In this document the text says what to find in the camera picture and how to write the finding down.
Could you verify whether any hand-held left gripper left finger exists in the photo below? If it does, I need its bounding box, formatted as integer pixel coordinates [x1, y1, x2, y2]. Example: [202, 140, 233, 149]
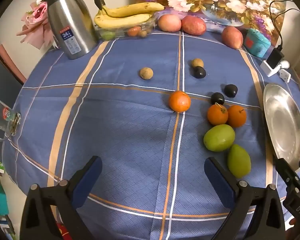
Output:
[19, 156, 103, 240]

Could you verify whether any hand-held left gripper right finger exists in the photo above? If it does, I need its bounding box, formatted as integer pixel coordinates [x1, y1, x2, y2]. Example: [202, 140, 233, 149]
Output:
[204, 157, 287, 240]

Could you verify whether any pointed green fruit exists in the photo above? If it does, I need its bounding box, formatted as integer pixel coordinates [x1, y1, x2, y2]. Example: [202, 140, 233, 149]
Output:
[227, 144, 252, 178]

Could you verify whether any round green fruit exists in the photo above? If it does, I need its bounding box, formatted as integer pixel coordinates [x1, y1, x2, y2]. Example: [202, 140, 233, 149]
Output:
[203, 124, 236, 152]

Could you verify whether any silver metal plate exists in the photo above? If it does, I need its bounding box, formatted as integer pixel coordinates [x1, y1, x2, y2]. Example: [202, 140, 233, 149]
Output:
[263, 83, 300, 172]

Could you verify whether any orange with long stem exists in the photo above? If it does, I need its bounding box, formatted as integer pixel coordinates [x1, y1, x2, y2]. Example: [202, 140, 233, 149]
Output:
[207, 103, 229, 126]

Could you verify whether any orange with short stem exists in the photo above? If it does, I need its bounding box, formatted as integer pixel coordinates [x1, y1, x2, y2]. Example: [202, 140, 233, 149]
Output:
[227, 105, 247, 128]

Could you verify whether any stemless orange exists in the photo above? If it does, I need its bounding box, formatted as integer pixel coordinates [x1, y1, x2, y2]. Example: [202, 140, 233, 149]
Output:
[168, 90, 191, 113]

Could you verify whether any black plum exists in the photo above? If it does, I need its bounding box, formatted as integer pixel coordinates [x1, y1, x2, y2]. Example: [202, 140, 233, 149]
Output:
[193, 66, 207, 79]
[224, 84, 238, 98]
[211, 92, 225, 105]

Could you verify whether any blue plaid tablecloth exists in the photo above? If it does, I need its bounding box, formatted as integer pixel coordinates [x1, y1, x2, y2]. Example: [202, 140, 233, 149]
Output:
[1, 29, 300, 240]

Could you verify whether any white power strip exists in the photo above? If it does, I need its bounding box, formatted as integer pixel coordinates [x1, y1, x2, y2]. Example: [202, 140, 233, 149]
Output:
[277, 69, 292, 82]

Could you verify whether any clear glass mug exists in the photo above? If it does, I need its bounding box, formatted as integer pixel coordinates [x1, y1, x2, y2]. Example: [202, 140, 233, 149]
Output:
[0, 100, 22, 142]

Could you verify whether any white charging dock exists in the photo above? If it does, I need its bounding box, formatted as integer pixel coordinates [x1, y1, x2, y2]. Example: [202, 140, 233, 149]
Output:
[260, 59, 282, 77]

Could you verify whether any teal box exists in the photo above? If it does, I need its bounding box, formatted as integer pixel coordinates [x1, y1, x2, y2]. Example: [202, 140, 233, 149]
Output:
[243, 28, 270, 57]

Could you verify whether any large red apple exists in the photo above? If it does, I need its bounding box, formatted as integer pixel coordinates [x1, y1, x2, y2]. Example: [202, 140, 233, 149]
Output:
[221, 26, 244, 50]

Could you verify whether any clear plastic fruit container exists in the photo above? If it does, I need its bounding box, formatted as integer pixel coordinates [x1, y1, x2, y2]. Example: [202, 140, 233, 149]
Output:
[94, 12, 158, 40]

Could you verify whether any dark red apple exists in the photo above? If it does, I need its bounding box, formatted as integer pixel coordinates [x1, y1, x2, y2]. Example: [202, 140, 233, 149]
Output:
[181, 15, 207, 36]

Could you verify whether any yellow banana bunch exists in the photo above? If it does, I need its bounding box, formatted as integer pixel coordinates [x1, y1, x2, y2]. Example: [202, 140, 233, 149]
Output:
[94, 2, 165, 29]

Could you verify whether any stainless steel thermos jug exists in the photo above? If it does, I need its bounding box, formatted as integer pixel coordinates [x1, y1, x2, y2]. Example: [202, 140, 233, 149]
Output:
[44, 0, 106, 60]

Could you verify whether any pale red apple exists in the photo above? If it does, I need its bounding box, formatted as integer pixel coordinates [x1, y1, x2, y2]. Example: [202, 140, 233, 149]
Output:
[157, 14, 182, 32]

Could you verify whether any pink flower bouquet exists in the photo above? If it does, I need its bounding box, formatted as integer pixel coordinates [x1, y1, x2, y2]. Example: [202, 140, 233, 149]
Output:
[16, 0, 59, 50]

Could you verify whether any black charging cable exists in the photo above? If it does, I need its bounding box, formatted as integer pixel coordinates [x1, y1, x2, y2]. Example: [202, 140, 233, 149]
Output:
[269, 0, 300, 49]

